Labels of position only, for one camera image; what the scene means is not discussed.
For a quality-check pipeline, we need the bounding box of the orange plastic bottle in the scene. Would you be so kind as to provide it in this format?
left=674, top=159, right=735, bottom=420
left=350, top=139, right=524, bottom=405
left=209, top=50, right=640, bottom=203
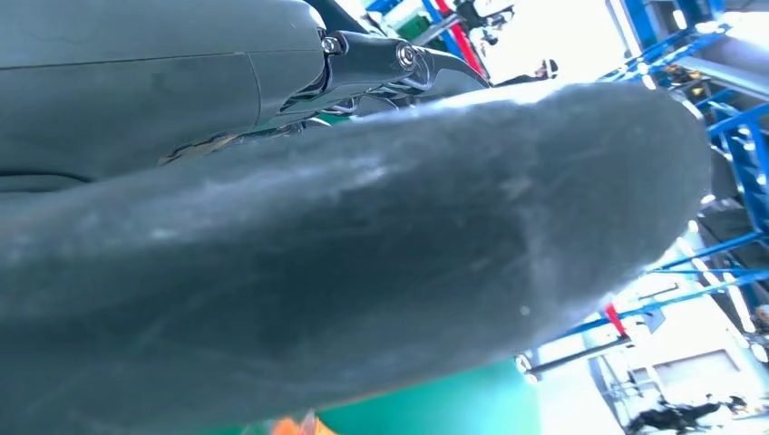
left=270, top=412, right=337, bottom=435

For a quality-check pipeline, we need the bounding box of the black humanoid robot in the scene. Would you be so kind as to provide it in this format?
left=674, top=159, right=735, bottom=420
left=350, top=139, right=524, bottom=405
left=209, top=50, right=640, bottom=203
left=455, top=0, right=517, bottom=46
left=623, top=394, right=749, bottom=435

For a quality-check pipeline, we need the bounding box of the blue metal rack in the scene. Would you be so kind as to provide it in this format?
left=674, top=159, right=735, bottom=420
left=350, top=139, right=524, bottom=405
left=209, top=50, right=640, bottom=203
left=366, top=0, right=769, bottom=367

